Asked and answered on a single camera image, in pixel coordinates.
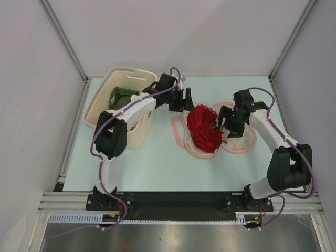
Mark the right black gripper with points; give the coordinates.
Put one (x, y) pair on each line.
(235, 132)

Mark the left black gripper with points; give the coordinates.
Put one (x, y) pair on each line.
(188, 105)

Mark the red lace bra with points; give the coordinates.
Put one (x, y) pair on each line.
(202, 126)

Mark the pink floral mesh laundry bag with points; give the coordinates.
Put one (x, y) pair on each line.
(232, 145)

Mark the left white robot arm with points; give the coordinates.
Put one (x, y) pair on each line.
(110, 136)

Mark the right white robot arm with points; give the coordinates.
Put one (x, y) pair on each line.
(290, 168)

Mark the cream plastic laundry basket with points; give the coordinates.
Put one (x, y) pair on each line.
(135, 79)

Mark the white garment in basket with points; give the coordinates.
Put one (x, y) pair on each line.
(136, 123)

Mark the green garment in basket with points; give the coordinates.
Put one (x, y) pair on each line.
(120, 97)

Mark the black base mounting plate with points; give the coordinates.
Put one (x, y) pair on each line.
(188, 205)

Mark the grey slotted cable duct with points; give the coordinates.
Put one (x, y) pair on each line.
(108, 219)

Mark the right aluminium corner post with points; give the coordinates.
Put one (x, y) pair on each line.
(292, 38)

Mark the aluminium corner post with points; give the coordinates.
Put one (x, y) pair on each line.
(52, 17)
(292, 38)

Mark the left aluminium corner post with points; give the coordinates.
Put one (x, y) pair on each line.
(52, 17)

